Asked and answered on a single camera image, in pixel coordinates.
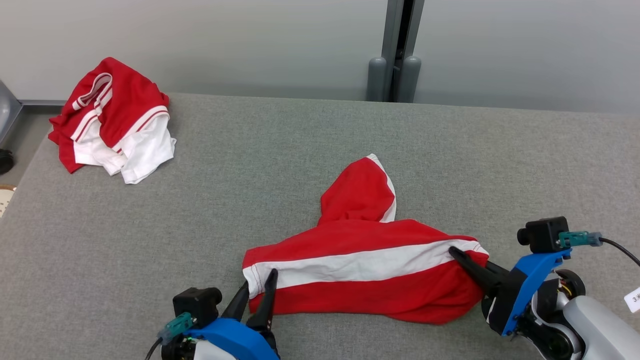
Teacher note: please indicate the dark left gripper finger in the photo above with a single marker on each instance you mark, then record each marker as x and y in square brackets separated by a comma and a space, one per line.
[236, 305]
[264, 305]

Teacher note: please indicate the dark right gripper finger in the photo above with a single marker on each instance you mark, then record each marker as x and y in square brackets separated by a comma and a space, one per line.
[499, 269]
[475, 270]

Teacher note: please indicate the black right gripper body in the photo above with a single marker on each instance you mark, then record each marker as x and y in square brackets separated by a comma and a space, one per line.
[507, 300]

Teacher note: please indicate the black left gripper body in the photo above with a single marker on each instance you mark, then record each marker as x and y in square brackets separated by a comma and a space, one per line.
[270, 340]

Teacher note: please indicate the red white-striped shorts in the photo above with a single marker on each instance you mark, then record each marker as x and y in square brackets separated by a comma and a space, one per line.
[360, 240]

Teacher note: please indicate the red white basketball jersey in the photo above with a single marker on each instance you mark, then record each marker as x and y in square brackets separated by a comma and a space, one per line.
[120, 110]

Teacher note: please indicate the white paper label tag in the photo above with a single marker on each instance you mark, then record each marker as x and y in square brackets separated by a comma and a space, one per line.
[634, 299]

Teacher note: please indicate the beige perforated floor object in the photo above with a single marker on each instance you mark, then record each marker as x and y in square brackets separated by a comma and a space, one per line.
[6, 200]

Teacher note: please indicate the black round floor object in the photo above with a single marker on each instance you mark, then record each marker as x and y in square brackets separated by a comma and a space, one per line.
[6, 162]

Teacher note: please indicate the grey metal panel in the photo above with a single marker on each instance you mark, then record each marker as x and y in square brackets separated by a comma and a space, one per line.
[7, 110]

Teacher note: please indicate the blue left camera mount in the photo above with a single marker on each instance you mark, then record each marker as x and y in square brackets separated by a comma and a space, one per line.
[235, 342]

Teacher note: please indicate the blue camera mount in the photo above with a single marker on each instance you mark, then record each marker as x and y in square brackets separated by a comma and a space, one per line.
[537, 272]
[235, 342]

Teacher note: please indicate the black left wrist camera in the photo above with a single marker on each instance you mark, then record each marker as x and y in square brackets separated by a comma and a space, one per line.
[197, 306]

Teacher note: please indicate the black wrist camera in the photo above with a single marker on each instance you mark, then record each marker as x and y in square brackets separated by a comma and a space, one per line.
[544, 234]
[197, 306]

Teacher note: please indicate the blue right camera mount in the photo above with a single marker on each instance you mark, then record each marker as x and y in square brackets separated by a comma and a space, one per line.
[537, 272]

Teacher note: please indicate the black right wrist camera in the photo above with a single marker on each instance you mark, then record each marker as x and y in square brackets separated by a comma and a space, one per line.
[544, 234]

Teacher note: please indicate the grey cylindrical post bumper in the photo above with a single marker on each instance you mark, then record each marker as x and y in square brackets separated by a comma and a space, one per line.
[410, 80]
[377, 80]

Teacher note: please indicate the grey metal partition post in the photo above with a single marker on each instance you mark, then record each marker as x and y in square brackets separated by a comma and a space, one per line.
[392, 40]

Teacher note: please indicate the grey floor rail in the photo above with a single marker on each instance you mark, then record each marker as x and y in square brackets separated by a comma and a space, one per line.
[45, 102]

